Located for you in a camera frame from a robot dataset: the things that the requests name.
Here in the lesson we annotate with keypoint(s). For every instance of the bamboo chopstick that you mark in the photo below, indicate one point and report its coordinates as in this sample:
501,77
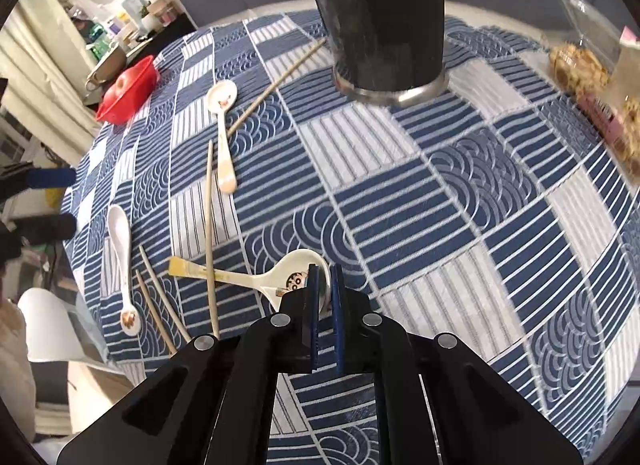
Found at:
155,315
210,225
277,87
160,290

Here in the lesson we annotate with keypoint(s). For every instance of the red apple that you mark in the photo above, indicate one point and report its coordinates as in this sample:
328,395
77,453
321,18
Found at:
122,85

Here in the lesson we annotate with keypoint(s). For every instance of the blue white patterned tablecloth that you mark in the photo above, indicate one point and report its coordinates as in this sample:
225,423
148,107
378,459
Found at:
450,195

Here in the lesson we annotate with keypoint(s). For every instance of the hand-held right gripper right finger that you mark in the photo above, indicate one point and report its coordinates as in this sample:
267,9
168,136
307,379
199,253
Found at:
338,322

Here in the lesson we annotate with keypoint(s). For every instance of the clear bag of cookies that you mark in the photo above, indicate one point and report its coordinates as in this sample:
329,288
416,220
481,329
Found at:
580,70

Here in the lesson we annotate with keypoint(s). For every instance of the large cartoon print spoon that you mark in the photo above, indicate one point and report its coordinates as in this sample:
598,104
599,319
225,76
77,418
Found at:
280,275

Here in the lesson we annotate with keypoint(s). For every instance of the row of small bottles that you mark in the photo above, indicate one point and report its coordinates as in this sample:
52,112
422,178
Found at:
125,15

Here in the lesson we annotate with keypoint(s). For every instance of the white chair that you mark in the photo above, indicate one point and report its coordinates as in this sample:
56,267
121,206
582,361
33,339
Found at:
55,325

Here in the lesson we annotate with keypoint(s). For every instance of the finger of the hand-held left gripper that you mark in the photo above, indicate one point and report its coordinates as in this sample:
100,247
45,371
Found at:
45,227
50,177

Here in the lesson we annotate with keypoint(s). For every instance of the black utensil holder cup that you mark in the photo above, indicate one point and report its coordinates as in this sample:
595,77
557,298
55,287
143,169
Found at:
380,20

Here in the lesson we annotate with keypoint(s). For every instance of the small printed ceramic spoon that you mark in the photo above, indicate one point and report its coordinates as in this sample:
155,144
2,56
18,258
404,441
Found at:
222,155

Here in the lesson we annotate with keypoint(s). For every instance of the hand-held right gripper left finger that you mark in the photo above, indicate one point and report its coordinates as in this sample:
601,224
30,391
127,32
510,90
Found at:
314,317

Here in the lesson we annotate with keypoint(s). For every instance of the cream curtain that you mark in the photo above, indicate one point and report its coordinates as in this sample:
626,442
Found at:
40,60

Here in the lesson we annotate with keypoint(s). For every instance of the red plastic basket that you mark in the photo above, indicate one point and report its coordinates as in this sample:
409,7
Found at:
132,102

